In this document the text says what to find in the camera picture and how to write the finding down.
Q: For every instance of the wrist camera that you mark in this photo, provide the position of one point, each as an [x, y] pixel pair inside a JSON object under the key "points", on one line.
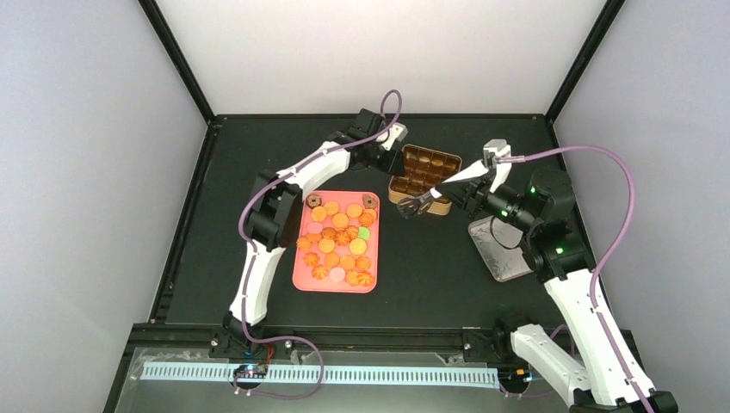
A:
{"points": [[394, 133], [494, 150]]}

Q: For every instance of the orange swirl cookie bottom left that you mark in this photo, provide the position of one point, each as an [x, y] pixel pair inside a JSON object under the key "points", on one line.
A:
{"points": [[320, 272]]}

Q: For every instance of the white slotted cable rail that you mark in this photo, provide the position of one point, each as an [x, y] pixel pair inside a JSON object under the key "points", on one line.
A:
{"points": [[319, 374]]}

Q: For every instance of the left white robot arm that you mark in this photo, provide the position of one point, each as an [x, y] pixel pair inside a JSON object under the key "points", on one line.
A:
{"points": [[270, 221]]}

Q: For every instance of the right circuit board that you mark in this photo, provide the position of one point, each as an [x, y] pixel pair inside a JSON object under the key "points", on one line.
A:
{"points": [[517, 374]]}

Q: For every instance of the green round cookie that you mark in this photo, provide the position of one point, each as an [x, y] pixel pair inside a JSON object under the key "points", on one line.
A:
{"points": [[364, 233]]}

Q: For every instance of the gold cookie tin box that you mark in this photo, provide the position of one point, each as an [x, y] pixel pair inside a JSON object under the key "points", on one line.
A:
{"points": [[424, 169]]}

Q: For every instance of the large round sugar cookie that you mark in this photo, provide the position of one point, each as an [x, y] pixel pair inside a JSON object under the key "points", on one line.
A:
{"points": [[358, 246]]}

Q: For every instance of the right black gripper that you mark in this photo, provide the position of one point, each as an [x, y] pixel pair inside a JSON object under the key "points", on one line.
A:
{"points": [[472, 188]]}

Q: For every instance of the left circuit board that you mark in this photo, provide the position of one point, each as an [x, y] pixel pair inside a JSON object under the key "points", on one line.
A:
{"points": [[250, 371]]}

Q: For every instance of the circuit board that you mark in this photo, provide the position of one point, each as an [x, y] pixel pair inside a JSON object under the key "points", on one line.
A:
{"points": [[517, 374], [250, 371]]}

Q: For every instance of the pink round cookie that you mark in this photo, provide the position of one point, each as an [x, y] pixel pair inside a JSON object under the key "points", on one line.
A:
{"points": [[337, 274], [314, 228]]}

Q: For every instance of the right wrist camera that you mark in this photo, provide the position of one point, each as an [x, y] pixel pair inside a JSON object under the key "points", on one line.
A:
{"points": [[494, 150]]}

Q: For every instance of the clear plastic sheet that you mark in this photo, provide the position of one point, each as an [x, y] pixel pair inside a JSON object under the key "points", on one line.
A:
{"points": [[191, 381]]}

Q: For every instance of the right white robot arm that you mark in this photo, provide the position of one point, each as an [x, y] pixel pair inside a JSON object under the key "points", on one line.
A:
{"points": [[604, 376]]}

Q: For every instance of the clear plastic tin lid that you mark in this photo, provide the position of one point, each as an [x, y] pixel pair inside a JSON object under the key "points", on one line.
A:
{"points": [[498, 246]]}

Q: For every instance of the pink plastic tray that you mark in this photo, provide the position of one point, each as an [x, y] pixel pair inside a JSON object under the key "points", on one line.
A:
{"points": [[341, 214]]}

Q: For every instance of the chocolate donut cookie right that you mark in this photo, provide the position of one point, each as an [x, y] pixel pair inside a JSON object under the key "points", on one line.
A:
{"points": [[370, 201]]}

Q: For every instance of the chocolate donut cookie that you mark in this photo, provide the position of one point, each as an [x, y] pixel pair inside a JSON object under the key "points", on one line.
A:
{"points": [[370, 201], [313, 200]]}

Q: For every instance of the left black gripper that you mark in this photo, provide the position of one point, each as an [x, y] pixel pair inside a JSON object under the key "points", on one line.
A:
{"points": [[389, 164]]}

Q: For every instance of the orange swirl cookie bottom right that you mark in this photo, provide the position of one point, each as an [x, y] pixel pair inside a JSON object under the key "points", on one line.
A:
{"points": [[364, 279]]}

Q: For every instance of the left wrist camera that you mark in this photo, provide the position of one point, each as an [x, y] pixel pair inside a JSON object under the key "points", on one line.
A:
{"points": [[394, 133]]}

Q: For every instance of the orange swirl cookie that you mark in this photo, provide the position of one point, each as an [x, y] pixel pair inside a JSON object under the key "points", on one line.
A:
{"points": [[320, 272], [364, 279]]}

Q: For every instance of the chocolate donut cookie left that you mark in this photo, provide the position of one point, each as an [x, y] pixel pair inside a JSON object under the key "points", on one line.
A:
{"points": [[313, 200]]}

